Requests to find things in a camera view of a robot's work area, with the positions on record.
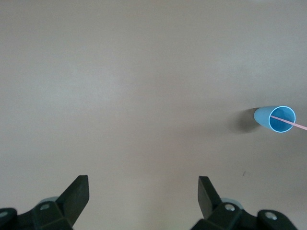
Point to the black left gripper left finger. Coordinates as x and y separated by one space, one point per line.
69 206

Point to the pink chopstick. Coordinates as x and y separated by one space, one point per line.
287 121

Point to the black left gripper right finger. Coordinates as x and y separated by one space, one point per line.
213 208

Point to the blue cup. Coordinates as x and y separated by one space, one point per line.
262 117

